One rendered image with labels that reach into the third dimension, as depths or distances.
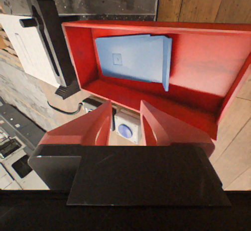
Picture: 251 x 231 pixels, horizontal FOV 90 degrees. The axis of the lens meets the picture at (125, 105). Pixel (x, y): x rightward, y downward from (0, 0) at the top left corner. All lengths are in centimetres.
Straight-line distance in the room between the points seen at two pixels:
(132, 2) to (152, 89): 14
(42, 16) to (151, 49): 17
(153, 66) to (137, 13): 8
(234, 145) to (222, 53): 15
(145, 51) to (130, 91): 8
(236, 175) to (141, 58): 28
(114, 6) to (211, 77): 18
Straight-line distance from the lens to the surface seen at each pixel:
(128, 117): 29
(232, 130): 26
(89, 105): 35
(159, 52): 21
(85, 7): 30
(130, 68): 24
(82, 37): 27
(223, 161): 31
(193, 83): 21
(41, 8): 27
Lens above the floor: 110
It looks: 41 degrees down
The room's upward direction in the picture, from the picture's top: 133 degrees counter-clockwise
